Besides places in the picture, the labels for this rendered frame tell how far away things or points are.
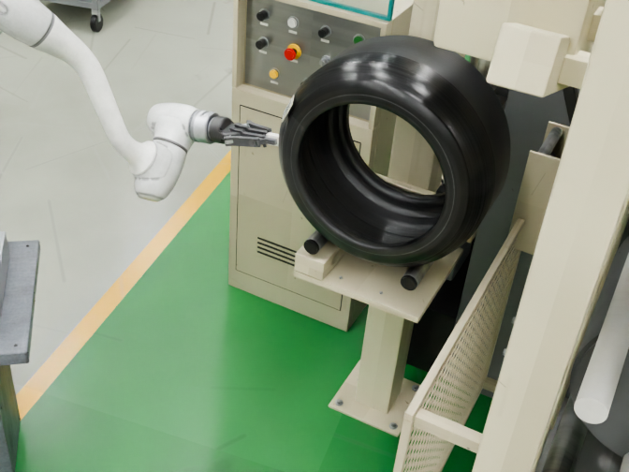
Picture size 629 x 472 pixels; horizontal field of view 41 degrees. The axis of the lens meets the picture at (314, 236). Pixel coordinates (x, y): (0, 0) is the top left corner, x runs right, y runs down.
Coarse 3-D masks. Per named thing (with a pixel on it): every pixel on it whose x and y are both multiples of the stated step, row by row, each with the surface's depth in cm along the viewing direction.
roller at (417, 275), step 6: (426, 264) 218; (408, 270) 215; (414, 270) 215; (420, 270) 216; (426, 270) 218; (402, 276) 214; (408, 276) 213; (414, 276) 213; (420, 276) 215; (402, 282) 214; (408, 282) 213; (414, 282) 212; (408, 288) 214; (414, 288) 214
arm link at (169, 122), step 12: (156, 108) 236; (168, 108) 234; (180, 108) 233; (192, 108) 234; (156, 120) 235; (168, 120) 232; (180, 120) 231; (156, 132) 233; (168, 132) 231; (180, 132) 231; (180, 144) 232; (192, 144) 237
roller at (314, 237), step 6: (312, 234) 225; (318, 234) 224; (306, 240) 223; (312, 240) 222; (318, 240) 223; (324, 240) 225; (306, 246) 223; (312, 246) 222; (318, 246) 222; (312, 252) 223
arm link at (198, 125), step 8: (200, 112) 231; (208, 112) 232; (192, 120) 230; (200, 120) 230; (208, 120) 229; (192, 128) 231; (200, 128) 229; (208, 128) 230; (192, 136) 232; (200, 136) 230; (208, 136) 231
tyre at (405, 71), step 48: (384, 48) 198; (432, 48) 199; (336, 96) 195; (384, 96) 189; (432, 96) 187; (480, 96) 196; (288, 144) 209; (336, 144) 234; (432, 144) 189; (480, 144) 190; (336, 192) 234; (384, 192) 235; (480, 192) 194; (336, 240) 217; (384, 240) 227; (432, 240) 203
